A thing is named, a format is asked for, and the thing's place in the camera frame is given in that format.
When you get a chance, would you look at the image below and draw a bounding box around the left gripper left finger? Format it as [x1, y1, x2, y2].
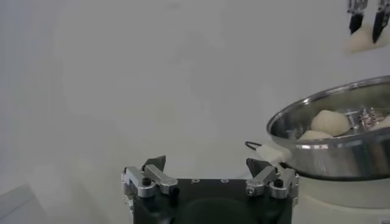
[121, 155, 180, 198]

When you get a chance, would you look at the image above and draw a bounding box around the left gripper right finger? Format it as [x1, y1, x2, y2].
[245, 157, 301, 199]

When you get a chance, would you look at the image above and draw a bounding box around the white steamed baozi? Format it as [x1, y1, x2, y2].
[298, 130, 335, 141]
[310, 109, 351, 137]
[347, 24, 390, 54]

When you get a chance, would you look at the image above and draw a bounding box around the stainless steel steamer basket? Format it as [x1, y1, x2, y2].
[266, 75, 390, 182]

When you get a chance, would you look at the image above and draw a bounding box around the cream electric cooker pot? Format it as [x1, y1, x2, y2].
[255, 142, 390, 224]

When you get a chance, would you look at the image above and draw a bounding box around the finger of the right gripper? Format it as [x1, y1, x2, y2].
[347, 0, 369, 35]
[371, 0, 390, 44]

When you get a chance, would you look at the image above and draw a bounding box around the black cooker power cord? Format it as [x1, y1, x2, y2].
[244, 141, 263, 152]

